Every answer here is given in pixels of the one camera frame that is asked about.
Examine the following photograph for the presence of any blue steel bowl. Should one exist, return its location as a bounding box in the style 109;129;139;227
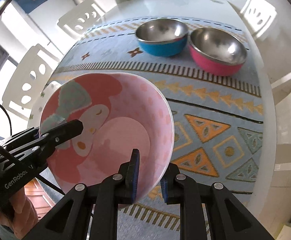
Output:
135;19;189;57

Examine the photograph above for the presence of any white hexagonal floral plate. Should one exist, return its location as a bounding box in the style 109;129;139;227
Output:
27;81;62;130

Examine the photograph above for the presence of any person's left hand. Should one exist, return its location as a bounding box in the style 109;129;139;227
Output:
0;187;39;239

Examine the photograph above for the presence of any black cable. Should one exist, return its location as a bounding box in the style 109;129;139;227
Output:
0;102;68;197

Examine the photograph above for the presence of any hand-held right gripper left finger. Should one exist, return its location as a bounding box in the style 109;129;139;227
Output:
29;149;141;240

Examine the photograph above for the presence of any pink ceramic bowl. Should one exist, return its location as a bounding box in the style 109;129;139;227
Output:
39;72;175;201

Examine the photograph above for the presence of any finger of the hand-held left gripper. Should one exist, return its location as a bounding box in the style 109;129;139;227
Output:
4;127;40;152
9;119;84;170

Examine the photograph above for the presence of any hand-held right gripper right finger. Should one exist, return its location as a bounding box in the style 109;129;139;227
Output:
160;163;271;240

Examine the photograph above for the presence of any patterned table mat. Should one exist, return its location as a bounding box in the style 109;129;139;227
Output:
27;16;264;232

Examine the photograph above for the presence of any pink steel bowl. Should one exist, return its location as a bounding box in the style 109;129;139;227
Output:
187;27;248;77

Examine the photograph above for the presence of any white dining chair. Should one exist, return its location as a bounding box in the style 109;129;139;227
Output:
58;0;106;40
270;72;291;188
2;44;61;110
240;0;277;42

